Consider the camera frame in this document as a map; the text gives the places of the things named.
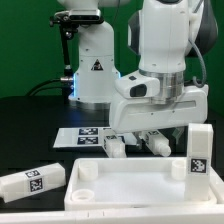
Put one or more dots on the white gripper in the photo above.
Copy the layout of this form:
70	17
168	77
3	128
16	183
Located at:
133	115

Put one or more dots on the white desk top panel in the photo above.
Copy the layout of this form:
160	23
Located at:
104	183

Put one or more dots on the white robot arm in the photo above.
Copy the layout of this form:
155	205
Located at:
163	33

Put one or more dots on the white paper with markers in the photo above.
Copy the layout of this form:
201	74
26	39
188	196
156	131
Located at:
86	137

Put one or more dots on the white front obstacle bar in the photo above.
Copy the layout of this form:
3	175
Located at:
155	215

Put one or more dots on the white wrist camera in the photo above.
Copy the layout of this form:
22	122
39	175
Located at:
135	85

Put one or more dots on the black camera stand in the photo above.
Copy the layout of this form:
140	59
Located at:
69	21

